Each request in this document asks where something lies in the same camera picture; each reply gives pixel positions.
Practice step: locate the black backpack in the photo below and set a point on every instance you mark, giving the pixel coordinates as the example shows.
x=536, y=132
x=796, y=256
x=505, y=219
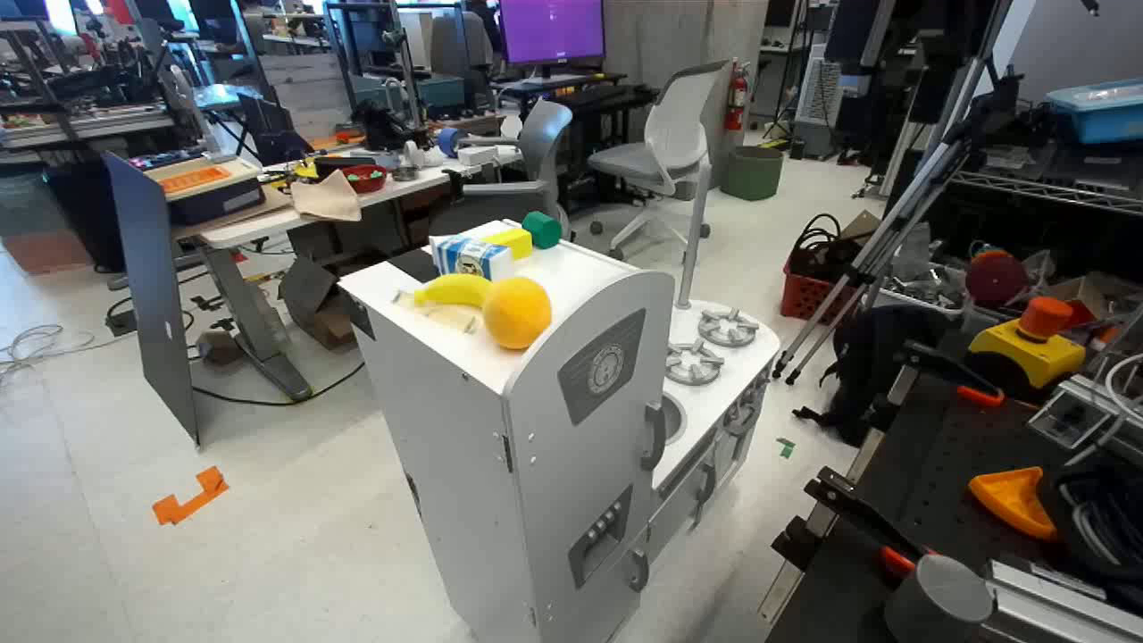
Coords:
x=877, y=370

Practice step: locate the grey cylinder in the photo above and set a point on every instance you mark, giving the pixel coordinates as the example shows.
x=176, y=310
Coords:
x=935, y=600

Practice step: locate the yellow toy banana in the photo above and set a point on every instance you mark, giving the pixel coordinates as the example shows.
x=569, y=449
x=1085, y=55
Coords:
x=450, y=291

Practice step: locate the black box with orange lid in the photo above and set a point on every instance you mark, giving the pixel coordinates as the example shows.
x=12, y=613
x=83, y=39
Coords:
x=208, y=192

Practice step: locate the white office chair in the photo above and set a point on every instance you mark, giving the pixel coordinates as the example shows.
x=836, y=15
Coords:
x=664, y=149

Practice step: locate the white desk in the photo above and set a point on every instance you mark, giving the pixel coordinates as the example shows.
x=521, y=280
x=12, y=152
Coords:
x=255, y=225

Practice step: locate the white toy stove unit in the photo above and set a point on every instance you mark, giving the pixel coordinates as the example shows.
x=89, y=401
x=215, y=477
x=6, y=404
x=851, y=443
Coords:
x=717, y=379

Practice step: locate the aluminium extrusion bar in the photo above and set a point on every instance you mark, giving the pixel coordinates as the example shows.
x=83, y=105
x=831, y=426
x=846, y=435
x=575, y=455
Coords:
x=1064, y=600

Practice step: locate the yellow emergency stop button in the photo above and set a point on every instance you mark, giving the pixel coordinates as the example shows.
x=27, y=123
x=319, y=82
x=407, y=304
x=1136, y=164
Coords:
x=1029, y=345

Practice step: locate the blue white milk carton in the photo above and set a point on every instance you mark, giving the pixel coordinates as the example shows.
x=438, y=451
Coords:
x=467, y=256

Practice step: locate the orange toy fruit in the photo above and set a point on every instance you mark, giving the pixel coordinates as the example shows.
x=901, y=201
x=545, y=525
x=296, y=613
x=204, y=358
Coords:
x=517, y=314

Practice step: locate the green waste bin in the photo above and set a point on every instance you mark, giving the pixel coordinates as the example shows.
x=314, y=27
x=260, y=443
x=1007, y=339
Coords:
x=752, y=173

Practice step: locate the green floor tape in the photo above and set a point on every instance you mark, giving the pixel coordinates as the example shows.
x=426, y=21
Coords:
x=785, y=449

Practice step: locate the orange floor marker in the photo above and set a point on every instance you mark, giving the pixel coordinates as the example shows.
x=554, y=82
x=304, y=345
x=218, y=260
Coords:
x=181, y=506

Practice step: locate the grey office chair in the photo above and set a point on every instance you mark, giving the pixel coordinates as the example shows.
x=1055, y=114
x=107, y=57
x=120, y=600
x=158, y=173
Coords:
x=541, y=143

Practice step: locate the grey tripod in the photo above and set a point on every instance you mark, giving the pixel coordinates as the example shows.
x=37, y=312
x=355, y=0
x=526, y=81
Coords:
x=906, y=210

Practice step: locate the blue plastic container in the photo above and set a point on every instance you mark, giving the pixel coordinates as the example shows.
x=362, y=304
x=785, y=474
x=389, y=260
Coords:
x=1101, y=112

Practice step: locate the white toy fridge cabinet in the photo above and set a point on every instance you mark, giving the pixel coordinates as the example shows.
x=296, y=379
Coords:
x=442, y=394

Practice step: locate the white toy fridge door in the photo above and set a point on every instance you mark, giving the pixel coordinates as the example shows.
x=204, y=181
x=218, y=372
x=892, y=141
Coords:
x=582, y=477

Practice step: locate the red ball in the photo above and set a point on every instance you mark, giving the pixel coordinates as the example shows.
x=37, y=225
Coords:
x=994, y=275

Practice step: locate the red fire extinguisher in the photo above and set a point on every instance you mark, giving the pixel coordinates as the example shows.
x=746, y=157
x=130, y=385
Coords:
x=736, y=100

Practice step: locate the yellow toy block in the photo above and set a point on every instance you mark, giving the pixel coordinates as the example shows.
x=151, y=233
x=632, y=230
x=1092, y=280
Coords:
x=517, y=242

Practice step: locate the dark grey panel board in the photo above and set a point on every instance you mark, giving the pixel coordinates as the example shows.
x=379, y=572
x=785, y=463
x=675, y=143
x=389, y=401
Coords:
x=146, y=298

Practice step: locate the computer monitor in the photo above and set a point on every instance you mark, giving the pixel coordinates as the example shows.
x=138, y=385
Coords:
x=550, y=31

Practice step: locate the tan paper sheet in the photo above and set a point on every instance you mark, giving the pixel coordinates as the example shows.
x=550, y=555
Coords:
x=327, y=196

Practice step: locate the red bowl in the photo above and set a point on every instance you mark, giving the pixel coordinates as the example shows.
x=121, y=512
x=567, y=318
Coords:
x=367, y=176

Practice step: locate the clear plastic box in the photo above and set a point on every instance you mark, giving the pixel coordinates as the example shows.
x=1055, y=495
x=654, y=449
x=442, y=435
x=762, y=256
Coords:
x=1073, y=416

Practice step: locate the orange triangular plastic part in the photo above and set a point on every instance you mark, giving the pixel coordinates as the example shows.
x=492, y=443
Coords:
x=1013, y=502

